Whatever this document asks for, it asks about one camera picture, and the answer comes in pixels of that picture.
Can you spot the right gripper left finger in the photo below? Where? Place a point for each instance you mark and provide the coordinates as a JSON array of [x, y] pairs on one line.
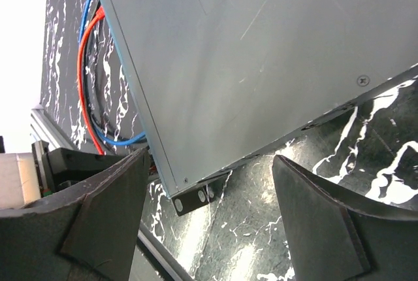
[[85, 232]]

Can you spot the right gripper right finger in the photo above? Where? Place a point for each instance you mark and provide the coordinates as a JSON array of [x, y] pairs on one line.
[[334, 233]]

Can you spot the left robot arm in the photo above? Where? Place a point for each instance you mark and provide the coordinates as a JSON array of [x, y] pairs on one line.
[[27, 177]]

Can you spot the dark blue network switch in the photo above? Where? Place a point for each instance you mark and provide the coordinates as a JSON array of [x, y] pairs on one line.
[[219, 82]]

